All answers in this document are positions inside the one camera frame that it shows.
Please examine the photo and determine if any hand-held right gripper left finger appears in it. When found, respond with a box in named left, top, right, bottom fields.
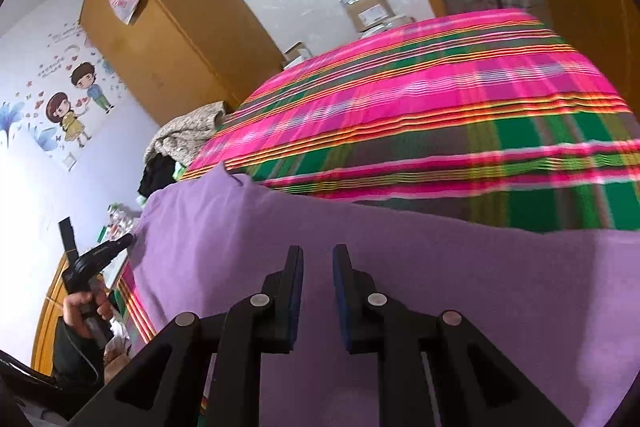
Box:
left=67, top=245, right=305, bottom=427

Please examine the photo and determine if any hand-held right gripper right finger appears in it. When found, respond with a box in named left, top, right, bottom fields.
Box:
left=332, top=244, right=576, bottom=427

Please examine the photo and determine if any purple fleece garment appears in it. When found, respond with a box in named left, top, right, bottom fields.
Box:
left=127, top=162, right=640, bottom=427

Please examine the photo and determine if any person's left forearm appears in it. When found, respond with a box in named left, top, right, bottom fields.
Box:
left=50, top=322, right=108, bottom=390

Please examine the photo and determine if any person's left hand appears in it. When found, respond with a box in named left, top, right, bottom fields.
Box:
left=62, top=286, right=115, bottom=337

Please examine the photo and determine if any black garment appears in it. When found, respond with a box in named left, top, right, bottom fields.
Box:
left=137, top=154, right=176, bottom=198

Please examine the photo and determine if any beige patterned blanket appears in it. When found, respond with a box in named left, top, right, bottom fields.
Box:
left=145, top=102, right=228, bottom=168

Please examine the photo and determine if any pink green plaid bed sheet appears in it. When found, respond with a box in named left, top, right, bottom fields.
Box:
left=117, top=8, right=640, bottom=343

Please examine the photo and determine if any wooden wardrobe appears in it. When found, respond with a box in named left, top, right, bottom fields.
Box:
left=80, top=0, right=286, bottom=125

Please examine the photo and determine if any white box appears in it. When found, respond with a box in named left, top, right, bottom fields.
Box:
left=284, top=42, right=313, bottom=68

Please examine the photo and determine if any grey plastic parcel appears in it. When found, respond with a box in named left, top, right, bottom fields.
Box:
left=367, top=14, right=416, bottom=38

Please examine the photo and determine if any cardboard box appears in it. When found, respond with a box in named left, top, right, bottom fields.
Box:
left=342, top=0, right=396, bottom=32

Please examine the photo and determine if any wooden door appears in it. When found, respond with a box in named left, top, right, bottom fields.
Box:
left=515, top=0, right=640, bottom=122

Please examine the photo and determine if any cartoon wall sticker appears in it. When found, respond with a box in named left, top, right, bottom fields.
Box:
left=0, top=24, right=123, bottom=155

